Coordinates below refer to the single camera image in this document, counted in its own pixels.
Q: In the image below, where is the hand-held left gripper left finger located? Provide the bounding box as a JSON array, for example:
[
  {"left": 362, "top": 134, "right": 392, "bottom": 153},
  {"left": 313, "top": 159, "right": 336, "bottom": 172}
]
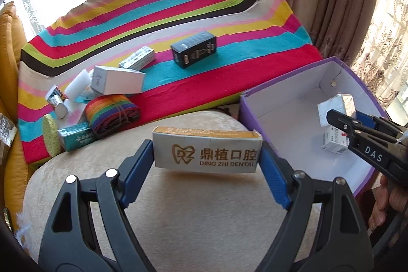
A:
[{"left": 38, "top": 140, "right": 154, "bottom": 272}]

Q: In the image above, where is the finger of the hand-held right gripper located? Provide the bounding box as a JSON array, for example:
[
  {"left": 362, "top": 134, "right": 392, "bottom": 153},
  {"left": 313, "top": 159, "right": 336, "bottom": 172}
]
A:
[
  {"left": 355, "top": 110, "right": 404, "bottom": 139},
  {"left": 326, "top": 109, "right": 364, "bottom": 145}
]

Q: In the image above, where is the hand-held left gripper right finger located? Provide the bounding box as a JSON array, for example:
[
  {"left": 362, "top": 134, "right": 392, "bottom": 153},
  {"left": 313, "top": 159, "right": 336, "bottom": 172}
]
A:
[{"left": 260, "top": 141, "right": 373, "bottom": 272}]

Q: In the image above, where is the plain white small box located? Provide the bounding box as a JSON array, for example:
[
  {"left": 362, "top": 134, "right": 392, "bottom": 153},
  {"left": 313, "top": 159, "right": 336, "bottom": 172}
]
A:
[{"left": 318, "top": 93, "right": 356, "bottom": 127}]

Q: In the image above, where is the purple cardboard box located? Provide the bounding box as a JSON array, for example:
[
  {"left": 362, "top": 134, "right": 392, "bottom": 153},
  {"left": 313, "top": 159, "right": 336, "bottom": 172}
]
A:
[{"left": 239, "top": 57, "right": 394, "bottom": 197}]

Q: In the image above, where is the white and orange dental box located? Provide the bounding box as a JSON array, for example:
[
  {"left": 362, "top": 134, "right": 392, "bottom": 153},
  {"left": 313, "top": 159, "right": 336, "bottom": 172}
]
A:
[{"left": 152, "top": 126, "right": 263, "bottom": 174}]

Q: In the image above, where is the white box with line drawing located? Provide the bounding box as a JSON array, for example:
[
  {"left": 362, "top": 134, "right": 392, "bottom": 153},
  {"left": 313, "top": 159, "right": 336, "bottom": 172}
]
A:
[{"left": 91, "top": 66, "right": 146, "bottom": 95}]

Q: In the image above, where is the small red box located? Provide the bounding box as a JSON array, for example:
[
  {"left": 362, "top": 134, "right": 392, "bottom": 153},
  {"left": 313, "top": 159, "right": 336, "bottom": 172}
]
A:
[{"left": 45, "top": 85, "right": 69, "bottom": 107}]

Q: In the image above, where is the person's right hand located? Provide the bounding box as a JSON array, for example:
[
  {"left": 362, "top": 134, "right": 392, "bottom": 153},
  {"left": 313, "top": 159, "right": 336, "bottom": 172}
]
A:
[{"left": 368, "top": 175, "right": 408, "bottom": 228}]

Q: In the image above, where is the white box with red print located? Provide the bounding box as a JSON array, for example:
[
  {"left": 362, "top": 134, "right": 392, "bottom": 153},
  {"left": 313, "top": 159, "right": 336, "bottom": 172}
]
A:
[{"left": 320, "top": 126, "right": 351, "bottom": 153}]

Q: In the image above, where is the dark green box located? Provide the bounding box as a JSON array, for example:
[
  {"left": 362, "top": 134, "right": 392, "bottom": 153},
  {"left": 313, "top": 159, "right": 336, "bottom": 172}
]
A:
[{"left": 58, "top": 123, "right": 96, "bottom": 152}]

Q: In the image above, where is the beige round ottoman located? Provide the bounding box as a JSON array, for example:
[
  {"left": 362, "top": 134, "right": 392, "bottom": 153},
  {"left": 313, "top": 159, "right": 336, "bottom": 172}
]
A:
[{"left": 22, "top": 109, "right": 322, "bottom": 272}]

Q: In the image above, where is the lace curtain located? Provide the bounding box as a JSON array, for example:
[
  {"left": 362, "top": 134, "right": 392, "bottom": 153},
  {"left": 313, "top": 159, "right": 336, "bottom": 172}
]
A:
[{"left": 349, "top": 0, "right": 408, "bottom": 115}]

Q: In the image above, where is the white and pink flat box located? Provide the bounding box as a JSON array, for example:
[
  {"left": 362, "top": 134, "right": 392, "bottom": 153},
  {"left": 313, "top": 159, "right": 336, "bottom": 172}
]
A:
[{"left": 65, "top": 100, "right": 91, "bottom": 126}]

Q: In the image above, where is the white blue-green barcode box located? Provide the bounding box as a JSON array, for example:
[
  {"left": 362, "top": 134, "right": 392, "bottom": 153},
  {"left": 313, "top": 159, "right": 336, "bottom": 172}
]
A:
[{"left": 78, "top": 90, "right": 103, "bottom": 101}]

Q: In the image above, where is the yellow-green round sponge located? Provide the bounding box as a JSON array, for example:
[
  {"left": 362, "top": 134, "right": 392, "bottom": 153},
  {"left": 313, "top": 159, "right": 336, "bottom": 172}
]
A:
[{"left": 42, "top": 114, "right": 61, "bottom": 156}]

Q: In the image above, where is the white foam roll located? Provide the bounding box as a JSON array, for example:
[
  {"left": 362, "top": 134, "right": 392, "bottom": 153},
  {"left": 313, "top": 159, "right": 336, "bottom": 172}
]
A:
[{"left": 55, "top": 101, "right": 70, "bottom": 119}]

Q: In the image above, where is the white foam sponge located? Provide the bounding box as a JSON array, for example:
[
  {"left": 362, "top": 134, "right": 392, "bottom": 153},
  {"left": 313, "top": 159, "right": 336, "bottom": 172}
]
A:
[{"left": 65, "top": 69, "right": 95, "bottom": 104}]

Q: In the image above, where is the silver striped box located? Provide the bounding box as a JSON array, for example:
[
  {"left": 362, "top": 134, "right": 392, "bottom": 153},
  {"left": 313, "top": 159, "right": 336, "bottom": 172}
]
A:
[{"left": 119, "top": 46, "right": 155, "bottom": 71}]

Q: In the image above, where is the black box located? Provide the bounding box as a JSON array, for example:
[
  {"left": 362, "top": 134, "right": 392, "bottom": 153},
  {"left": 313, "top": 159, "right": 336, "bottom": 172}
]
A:
[{"left": 170, "top": 31, "right": 218, "bottom": 69}]

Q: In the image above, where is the silver foil packet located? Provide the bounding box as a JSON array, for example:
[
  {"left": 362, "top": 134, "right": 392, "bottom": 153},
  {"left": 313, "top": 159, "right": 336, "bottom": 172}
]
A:
[{"left": 0, "top": 113, "right": 19, "bottom": 166}]

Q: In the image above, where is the rainbow striped blanket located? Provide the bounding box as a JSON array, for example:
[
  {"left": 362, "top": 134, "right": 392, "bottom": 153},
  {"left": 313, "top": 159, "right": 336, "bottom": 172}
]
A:
[{"left": 17, "top": 0, "right": 324, "bottom": 166}]

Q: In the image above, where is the yellow leather sofa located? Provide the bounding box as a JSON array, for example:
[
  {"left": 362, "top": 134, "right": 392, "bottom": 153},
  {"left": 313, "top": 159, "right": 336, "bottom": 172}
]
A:
[{"left": 0, "top": 1, "right": 34, "bottom": 231}]

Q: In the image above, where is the rainbow strap roll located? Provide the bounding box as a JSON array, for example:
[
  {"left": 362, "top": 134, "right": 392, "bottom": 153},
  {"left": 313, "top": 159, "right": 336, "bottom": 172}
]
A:
[{"left": 85, "top": 95, "right": 141, "bottom": 135}]

